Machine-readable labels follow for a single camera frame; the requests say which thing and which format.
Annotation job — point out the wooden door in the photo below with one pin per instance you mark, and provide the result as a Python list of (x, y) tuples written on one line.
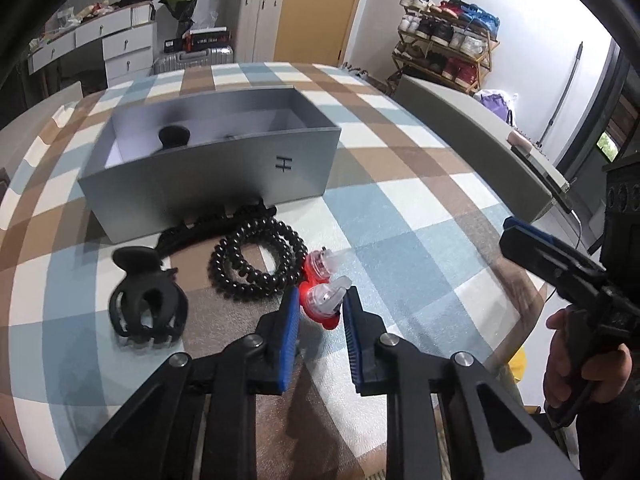
[(314, 31)]

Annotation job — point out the white desk with drawers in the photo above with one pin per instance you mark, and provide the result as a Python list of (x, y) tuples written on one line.
[(127, 37)]

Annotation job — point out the grey cardboard box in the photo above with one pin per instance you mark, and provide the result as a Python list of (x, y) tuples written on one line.
[(270, 145)]

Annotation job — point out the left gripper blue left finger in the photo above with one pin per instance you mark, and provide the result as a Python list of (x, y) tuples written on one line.
[(263, 361)]

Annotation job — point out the grey bed footboard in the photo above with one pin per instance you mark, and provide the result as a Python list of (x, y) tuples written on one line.
[(518, 172)]

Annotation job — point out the person's right hand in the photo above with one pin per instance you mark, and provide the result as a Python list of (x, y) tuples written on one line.
[(610, 371)]

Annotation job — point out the silver suitcase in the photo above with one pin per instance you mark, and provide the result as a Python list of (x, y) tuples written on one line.
[(182, 60)]

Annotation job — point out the shoe rack with shoes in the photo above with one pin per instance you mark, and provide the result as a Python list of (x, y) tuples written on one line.
[(449, 42)]

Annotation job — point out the black hair claw clip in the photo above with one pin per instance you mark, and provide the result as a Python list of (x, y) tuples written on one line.
[(147, 304)]

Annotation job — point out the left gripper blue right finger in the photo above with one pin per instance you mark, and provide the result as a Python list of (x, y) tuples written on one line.
[(380, 362)]

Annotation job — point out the black claw clip in box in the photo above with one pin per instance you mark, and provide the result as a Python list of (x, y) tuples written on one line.
[(173, 136)]

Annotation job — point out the white cabinet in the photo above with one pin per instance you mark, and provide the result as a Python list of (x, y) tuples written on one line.
[(254, 29)]

